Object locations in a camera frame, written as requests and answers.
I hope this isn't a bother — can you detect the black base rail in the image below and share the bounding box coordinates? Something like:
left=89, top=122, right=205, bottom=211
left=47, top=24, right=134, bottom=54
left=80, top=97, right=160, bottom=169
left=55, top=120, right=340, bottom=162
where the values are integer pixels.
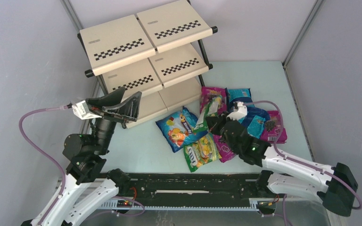
left=90, top=171, right=281, bottom=210

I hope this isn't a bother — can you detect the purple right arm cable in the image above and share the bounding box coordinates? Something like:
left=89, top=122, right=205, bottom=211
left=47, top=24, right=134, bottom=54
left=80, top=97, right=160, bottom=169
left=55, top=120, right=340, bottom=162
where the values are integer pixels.
left=243, top=100, right=362, bottom=210

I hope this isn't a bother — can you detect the green Fox's candy bag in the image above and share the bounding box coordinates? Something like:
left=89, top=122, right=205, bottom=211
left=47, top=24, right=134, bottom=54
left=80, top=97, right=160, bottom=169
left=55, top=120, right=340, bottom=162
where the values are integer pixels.
left=183, top=133, right=222, bottom=172

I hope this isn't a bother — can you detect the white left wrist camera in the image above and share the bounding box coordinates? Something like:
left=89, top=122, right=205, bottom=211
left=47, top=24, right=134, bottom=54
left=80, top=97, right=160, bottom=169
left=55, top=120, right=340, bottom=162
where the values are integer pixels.
left=71, top=100, right=102, bottom=120

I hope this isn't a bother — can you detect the magenta grape candy bag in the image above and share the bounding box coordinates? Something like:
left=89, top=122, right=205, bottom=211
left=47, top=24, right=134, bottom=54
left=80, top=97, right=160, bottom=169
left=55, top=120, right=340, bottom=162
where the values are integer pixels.
left=213, top=135, right=236, bottom=163
left=260, top=111, right=288, bottom=144
left=199, top=87, right=227, bottom=113

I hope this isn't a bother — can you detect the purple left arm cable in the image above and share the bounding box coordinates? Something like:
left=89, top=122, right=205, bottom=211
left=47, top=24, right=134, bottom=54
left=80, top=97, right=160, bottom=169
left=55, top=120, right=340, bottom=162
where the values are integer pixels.
left=18, top=105, right=75, bottom=226

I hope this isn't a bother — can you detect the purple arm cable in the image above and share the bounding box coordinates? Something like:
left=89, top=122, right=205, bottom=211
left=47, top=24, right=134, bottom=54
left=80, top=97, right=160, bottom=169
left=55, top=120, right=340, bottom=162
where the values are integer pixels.
left=243, top=100, right=362, bottom=210
left=18, top=105, right=75, bottom=226

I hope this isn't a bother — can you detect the green candy bag nutrition side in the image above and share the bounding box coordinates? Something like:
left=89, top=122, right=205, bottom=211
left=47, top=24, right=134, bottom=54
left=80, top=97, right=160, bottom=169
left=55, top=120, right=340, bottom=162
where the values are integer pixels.
left=193, top=95, right=222, bottom=133

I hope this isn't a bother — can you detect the teal blue candy bag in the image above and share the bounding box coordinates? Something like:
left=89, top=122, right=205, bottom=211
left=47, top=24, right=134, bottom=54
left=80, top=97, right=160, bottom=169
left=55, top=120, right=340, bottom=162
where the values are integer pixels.
left=225, top=88, right=253, bottom=110
left=239, top=106, right=270, bottom=138

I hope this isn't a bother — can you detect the beige three-tier shelf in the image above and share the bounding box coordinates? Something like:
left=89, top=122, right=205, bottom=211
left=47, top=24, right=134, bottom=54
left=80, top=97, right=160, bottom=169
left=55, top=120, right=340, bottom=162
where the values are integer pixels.
left=78, top=0, right=217, bottom=128

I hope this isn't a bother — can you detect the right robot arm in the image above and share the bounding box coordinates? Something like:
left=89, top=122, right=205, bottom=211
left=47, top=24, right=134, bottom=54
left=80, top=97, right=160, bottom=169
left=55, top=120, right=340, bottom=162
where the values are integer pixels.
left=206, top=114, right=358, bottom=217

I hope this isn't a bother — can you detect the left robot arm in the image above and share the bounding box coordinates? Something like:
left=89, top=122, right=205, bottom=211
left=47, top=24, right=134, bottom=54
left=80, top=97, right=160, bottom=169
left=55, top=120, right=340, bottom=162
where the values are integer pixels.
left=23, top=87, right=142, bottom=226

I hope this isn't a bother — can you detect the blue fruit candy bag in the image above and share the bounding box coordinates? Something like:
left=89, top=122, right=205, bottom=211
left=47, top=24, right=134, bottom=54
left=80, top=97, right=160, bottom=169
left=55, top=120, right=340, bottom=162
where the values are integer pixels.
left=156, top=107, right=207, bottom=153

